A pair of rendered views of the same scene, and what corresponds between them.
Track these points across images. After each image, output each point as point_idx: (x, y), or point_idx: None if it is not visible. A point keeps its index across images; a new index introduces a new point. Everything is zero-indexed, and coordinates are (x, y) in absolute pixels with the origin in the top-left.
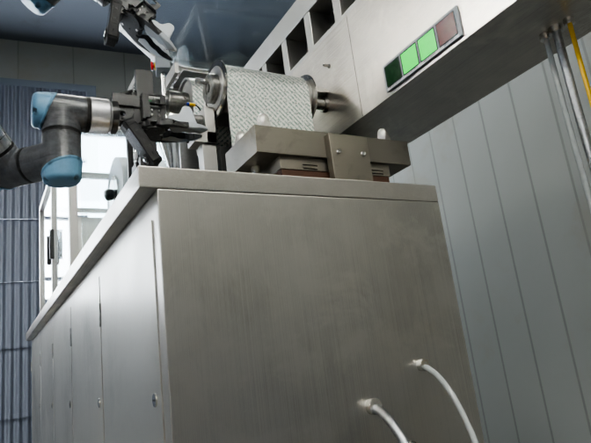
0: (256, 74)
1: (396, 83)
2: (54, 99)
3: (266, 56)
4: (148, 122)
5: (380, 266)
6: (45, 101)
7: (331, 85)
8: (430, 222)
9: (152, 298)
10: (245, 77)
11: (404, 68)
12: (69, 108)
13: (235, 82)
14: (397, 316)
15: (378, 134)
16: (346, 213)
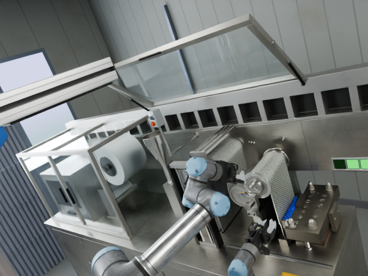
0: (272, 171)
1: (341, 169)
2: (247, 269)
3: (218, 105)
4: (266, 242)
5: (354, 257)
6: (245, 273)
7: (286, 147)
8: (356, 223)
9: None
10: (272, 178)
11: (349, 166)
12: (251, 267)
13: (271, 184)
14: (357, 269)
15: (328, 186)
16: (348, 248)
